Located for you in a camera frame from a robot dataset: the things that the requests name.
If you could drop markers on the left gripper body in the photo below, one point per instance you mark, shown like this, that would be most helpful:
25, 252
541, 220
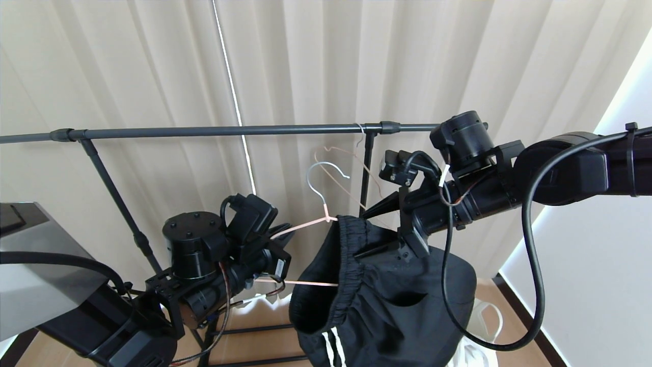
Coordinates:
267, 267

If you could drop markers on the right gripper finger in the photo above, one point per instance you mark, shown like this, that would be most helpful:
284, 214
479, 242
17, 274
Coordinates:
389, 248
389, 205

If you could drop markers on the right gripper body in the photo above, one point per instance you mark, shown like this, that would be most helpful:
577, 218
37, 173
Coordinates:
433, 216

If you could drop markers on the pink clothes hanger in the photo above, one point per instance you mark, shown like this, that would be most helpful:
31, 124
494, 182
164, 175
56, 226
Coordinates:
371, 173
305, 226

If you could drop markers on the black shorts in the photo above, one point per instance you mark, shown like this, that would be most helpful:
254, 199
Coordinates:
397, 306

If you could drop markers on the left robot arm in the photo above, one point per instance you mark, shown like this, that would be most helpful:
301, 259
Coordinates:
51, 275

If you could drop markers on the white laundry basket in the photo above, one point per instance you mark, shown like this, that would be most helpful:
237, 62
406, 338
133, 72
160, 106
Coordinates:
498, 321

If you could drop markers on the black clothes rack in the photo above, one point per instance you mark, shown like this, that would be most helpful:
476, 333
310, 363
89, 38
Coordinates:
178, 131

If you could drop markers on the white garment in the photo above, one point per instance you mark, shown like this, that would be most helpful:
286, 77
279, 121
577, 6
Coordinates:
473, 357

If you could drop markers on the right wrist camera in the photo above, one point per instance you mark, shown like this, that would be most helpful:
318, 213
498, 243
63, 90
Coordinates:
395, 171

